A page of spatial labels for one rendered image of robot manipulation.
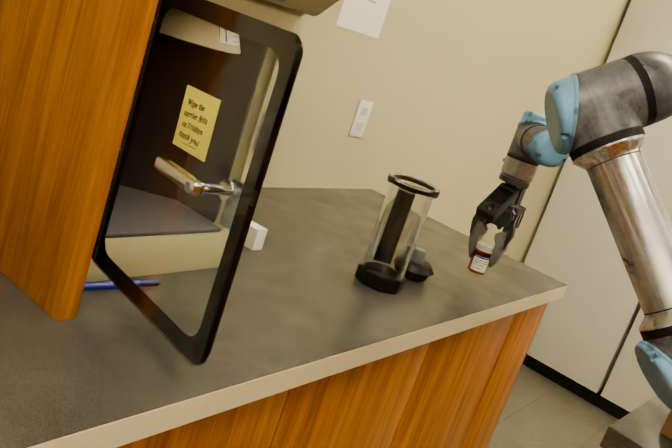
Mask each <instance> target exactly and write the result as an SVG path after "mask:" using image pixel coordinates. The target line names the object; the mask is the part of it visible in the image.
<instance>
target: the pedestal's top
mask: <svg viewBox="0 0 672 448"><path fill-rule="evenodd" d="M670 410H671V409H669V408H668V407H667V406H666V405H665V404H664V403H663V402H662V401H661V400H660V399H659V397H658V396H655V397H654V398H652V399H651V400H649V401H648V402H646V403H644V404H643V405H641V406H640V407H638V408H636V409H635V410H633V411H632V412H630V413H629V414H627V415H625V416H624V417H622V418H621V419H619V420H618V421H616V422H614V423H613V424H611V425H610V426H608V428H607V431H606V433H605V435H604V437H603V439H602V441H601V443H600V447H602V448H672V439H670V438H668V437H667V436H665V435H663V434H662V433H660V431H661V429H662V427H663V425H664V423H665V421H666V419H667V416H668V414H669V412H670Z"/></svg>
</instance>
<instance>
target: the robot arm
mask: <svg viewBox="0 0 672 448"><path fill-rule="evenodd" d="M544 110H545V115H542V114H539V113H536V112H533V111H529V110H528V111H525V112H524V113H523V115H522V117H521V119H520V122H518V125H517V129H516V132H515V134H514V137H513V139H512V142H511V145H510V147H509V150H508V153H507V156H506V158H503V162H504V163H503V166H502V169H501V171H502V172H501V173H500V175H499V179H501V180H502V181H504V182H505V183H503V182H502V183H501V184H500V185H499V186H498V187H497V188H496V189H495V190H494V191H493V192H492V193H490V194H489V195H488V196H487V197H486V198H485V199H484V200H483V201H482V202H481V203H480V204H479V205H478V206H477V209H476V214H475V215H474V217H473V219H472V223H471V228H470V236H469V245H468V251H469V257H470V258H471V257H472V255H473V252H474V250H475V248H476V244H477V242H480V240H481V239H482V237H483V236H484V234H485V233H486V232H487V230H488V228H487V224H490V223H492V224H494V225H496V226H497V229H501V228H502V227H504V228H503V230H502V232H499V233H497V234H495V237H494V241H495V246H494V248H493V249H492V256H491V257H490V258H489V267H492V266H494V265H495V264H496V263H497V262H498V261H499V260H500V258H501V257H502V255H503V254H504V253H505V252H506V251H507V249H508V245H509V243H510V241H511V240H512V239H513V237H514V235H515V231H516V228H519V226H520V223H521V221H522V218H523V216H524V213H525V211H526V208H525V207H523V206H521V205H520V204H521V202H522V199H523V197H524V194H525V192H526V189H528V188H529V186H530V182H532V181H533V179H534V176H535V174H536V171H537V169H538V166H539V165H542V166H545V167H557V166H560V165H562V164H563V163H564V162H565V161H566V160H567V159H568V157H571V160H572V162H573V164H574V165H576V166H578V167H580V168H583V169H585V170H586V171H587V173H588V175H589V178H590V180H591V183H592V185H593V188H594V190H595V193H596V195H597V198H598V200H599V203H600V205H601V208H602V210H603V213H604V215H605V218H606V220H607V223H608V225H609V228H610V230H611V233H612V235H613V238H614V241H615V243H616V246H617V248H618V251H619V253H620V256H621V258H622V261H623V263H624V266H625V268H626V271H627V273H628V276H629V278H630V281H631V283H632V286H633V288H634V291H635V293H636V296H637V298H638V301H639V303H640V306H641V308H642V311H643V313H644V319H643V321H642V323H641V325H640V327H639V331H640V334H641V336H642V339H643V341H640V342H638V344H637V345H636V346H635V355H636V357H637V358H636V359H637V362H638V364H639V366H640V369H641V371H642V373H643V374H644V376H645V378H646V380H647V381H648V383H649V385H650V386H651V388H652V389H653V391H654V392H655V393H656V395H657V396H658V397H659V399H660V400H661V401H662V402H663V403H664V404H665V405H666V406H667V407H668V408H669V409H671V410H672V223H671V221H670V218H669V216H668V214H667V211H666V209H665V206H664V204H663V202H662V199H661V197H660V194H659V192H658V190H657V187H656V185H655V182H654V180H653V178H652V175H651V173H650V170H649V168H648V166H647V163H646V161H645V159H644V156H643V154H642V150H641V149H642V146H643V144H644V142H645V140H646V138H647V136H646V134H645V131H644V129H643V128H644V127H647V126H650V125H652V124H654V123H657V122H660V121H662V120H664V119H666V118H668V117H670V116H672V55H671V54H668V53H664V52H658V51H644V52H638V53H634V54H631V55H628V56H626V57H623V58H620V59H617V60H614V61H611V62H608V63H606V64H603V65H600V66H597V67H594V68H591V69H588V70H585V71H582V72H579V73H572V74H570V75H569V76H568V77H565V78H562V79H560V80H557V81H555V82H553V83H551V84H550V85H549V87H548V88H547V90H546V93H545V99H544ZM521 214H522V216H521ZM518 216H519V217H518ZM520 217H521V219H520ZM517 219H518V220H517ZM519 219H520V221H519ZM516 221H517V222H516ZM518 222H519V223H518ZM515 224H516V225H515Z"/></svg>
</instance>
